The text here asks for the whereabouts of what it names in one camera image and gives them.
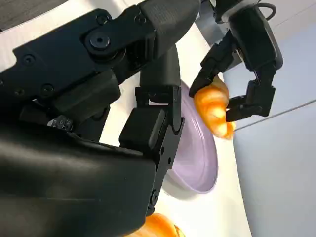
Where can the lilac plate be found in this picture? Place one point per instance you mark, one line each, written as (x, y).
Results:
(197, 160)

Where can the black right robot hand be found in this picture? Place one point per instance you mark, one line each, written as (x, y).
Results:
(61, 172)

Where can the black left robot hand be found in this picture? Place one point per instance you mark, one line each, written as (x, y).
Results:
(259, 44)

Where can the orange white toy bread roll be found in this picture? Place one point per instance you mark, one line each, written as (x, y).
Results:
(213, 108)
(160, 227)

